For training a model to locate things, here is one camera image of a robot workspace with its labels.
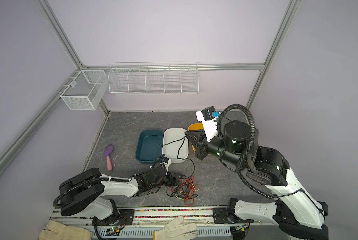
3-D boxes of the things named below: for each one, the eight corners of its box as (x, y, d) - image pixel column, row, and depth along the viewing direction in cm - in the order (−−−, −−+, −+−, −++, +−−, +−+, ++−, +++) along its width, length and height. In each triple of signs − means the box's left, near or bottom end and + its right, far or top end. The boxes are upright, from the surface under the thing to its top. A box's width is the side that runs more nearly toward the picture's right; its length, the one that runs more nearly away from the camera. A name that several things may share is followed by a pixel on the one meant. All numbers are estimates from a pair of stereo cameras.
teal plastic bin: (135, 163, 95) (133, 159, 90) (142, 133, 110) (140, 129, 105) (161, 163, 95) (160, 159, 90) (164, 133, 109) (163, 129, 105)
